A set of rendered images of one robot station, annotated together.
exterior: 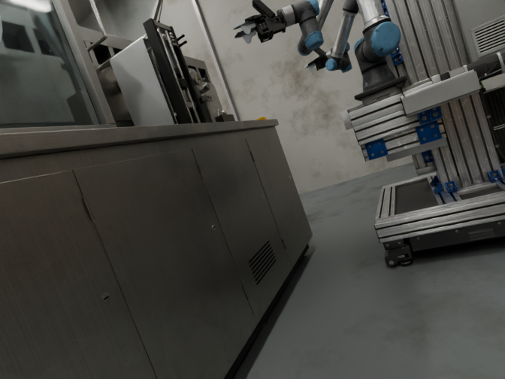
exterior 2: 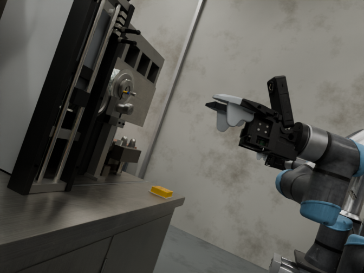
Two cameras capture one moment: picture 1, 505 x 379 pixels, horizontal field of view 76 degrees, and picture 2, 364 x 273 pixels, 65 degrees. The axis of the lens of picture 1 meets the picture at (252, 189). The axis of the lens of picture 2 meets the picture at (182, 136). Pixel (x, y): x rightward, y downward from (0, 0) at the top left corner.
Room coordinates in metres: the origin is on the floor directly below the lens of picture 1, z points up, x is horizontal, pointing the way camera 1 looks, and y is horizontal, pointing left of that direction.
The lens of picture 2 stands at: (0.81, -0.06, 1.13)
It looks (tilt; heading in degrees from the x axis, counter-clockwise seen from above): 1 degrees up; 354
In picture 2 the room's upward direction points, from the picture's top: 19 degrees clockwise
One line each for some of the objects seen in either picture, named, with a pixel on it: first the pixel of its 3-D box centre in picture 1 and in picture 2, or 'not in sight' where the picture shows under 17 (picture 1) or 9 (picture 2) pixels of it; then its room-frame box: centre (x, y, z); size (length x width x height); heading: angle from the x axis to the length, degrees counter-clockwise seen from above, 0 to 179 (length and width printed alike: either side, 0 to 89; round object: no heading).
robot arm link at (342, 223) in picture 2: not in sight; (335, 229); (1.97, -0.96, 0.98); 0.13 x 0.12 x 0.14; 127
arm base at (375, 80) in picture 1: (376, 77); not in sight; (1.52, -0.73, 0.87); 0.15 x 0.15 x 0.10
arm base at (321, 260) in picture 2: not in sight; (325, 255); (1.97, -0.95, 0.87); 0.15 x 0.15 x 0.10
